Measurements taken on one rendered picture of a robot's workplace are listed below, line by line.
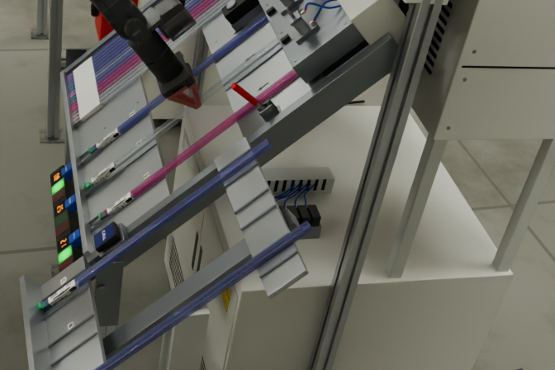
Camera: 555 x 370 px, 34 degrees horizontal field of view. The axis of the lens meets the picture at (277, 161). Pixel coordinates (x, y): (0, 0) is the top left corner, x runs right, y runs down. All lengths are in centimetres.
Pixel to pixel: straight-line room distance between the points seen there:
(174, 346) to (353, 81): 56
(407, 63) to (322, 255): 59
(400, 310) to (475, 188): 147
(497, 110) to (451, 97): 11
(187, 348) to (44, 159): 171
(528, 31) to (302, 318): 78
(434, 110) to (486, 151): 198
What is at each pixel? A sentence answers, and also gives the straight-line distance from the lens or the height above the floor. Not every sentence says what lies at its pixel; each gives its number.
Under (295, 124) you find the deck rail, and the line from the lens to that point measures 165.
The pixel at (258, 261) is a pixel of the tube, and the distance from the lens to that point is 139.
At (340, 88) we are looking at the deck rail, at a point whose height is 112.
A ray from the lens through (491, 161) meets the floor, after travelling 370.
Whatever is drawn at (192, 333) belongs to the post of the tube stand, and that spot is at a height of 77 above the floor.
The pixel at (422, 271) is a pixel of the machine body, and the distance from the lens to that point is 207.
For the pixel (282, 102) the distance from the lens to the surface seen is 168.
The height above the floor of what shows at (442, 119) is 105.
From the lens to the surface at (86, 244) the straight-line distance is 179.
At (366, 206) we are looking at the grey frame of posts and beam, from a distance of 177.
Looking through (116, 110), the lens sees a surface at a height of 80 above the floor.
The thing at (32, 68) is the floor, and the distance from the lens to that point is 372.
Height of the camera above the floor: 193
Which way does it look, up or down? 35 degrees down
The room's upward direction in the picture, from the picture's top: 12 degrees clockwise
